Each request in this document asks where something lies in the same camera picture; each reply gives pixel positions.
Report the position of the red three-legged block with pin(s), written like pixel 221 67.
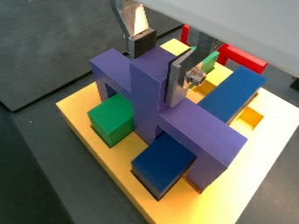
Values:
pixel 229 52

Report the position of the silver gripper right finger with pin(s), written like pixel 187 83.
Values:
pixel 185 68

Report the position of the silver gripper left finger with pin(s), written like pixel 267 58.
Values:
pixel 139 35

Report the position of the blue bar block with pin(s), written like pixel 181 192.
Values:
pixel 159 166

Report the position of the purple three-legged block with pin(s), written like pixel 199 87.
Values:
pixel 215 158

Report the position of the yellow slotted board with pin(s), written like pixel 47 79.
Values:
pixel 267 123

